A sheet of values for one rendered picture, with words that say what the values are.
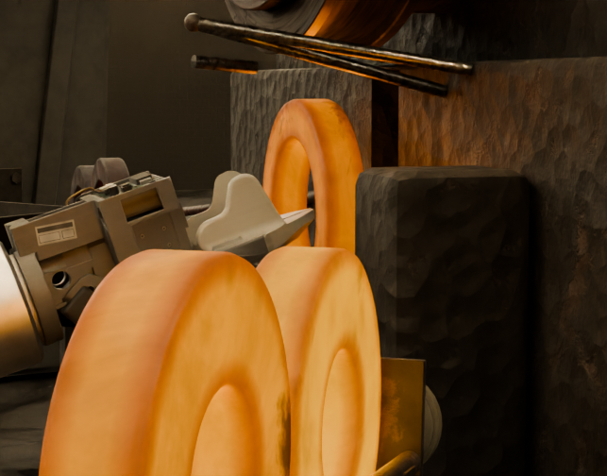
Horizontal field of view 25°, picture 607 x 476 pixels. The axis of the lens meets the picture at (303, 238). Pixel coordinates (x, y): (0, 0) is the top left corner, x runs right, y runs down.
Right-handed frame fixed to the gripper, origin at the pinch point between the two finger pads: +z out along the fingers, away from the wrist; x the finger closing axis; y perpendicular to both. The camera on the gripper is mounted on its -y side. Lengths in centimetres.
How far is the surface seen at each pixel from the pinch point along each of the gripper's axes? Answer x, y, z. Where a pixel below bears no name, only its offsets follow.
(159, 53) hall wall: 1013, -32, 220
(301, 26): 5.3, 13.4, 6.4
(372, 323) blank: -33.7, 1.3, -7.6
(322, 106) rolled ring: 9.4, 6.7, 7.5
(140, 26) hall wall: 1013, -8, 212
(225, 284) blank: -51, 10, -18
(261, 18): 15.6, 14.4, 6.7
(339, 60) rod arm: 1.6, 10.4, 7.1
